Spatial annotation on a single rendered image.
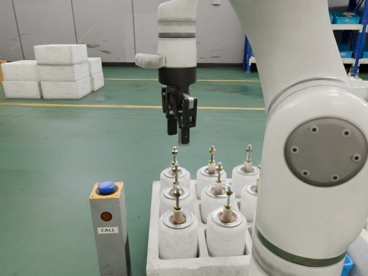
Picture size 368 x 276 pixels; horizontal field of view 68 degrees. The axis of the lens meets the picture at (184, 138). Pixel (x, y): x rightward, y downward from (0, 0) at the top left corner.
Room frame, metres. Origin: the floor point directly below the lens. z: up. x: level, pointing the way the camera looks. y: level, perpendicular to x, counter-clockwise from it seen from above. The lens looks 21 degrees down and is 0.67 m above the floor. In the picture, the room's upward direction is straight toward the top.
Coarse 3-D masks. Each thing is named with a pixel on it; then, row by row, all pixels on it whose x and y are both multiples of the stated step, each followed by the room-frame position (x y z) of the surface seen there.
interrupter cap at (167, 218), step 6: (186, 210) 0.57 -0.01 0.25; (168, 216) 0.55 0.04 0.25; (186, 216) 0.55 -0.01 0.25; (192, 216) 0.55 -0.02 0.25; (168, 222) 0.53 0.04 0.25; (174, 222) 0.53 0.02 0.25; (180, 222) 0.53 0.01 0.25; (186, 222) 0.53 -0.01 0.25; (192, 222) 0.53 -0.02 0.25; (174, 228) 0.51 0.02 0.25; (180, 228) 0.51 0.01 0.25
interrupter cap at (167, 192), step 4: (168, 188) 0.68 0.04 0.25; (184, 188) 0.68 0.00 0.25; (188, 188) 0.68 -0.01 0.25; (164, 192) 0.66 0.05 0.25; (168, 192) 0.66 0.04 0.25; (184, 192) 0.66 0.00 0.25; (188, 192) 0.66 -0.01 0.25; (164, 196) 0.64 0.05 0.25; (168, 196) 0.64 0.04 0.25; (172, 196) 0.64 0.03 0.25; (180, 196) 0.64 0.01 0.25; (184, 196) 0.64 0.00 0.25
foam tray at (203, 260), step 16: (160, 192) 0.82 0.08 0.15; (208, 256) 0.50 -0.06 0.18; (224, 256) 0.50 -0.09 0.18; (240, 256) 0.50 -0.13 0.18; (160, 272) 0.47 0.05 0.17; (176, 272) 0.47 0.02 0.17; (192, 272) 0.47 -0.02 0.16; (208, 272) 0.47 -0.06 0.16; (224, 272) 0.47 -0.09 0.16; (240, 272) 0.48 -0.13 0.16
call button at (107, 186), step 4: (100, 184) 0.58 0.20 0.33; (104, 184) 0.58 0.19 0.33; (108, 184) 0.58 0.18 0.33; (112, 184) 0.58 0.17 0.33; (100, 188) 0.56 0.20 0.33; (104, 188) 0.56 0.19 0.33; (108, 188) 0.56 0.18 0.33; (112, 188) 0.57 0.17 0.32; (104, 192) 0.56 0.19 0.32; (108, 192) 0.56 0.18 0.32
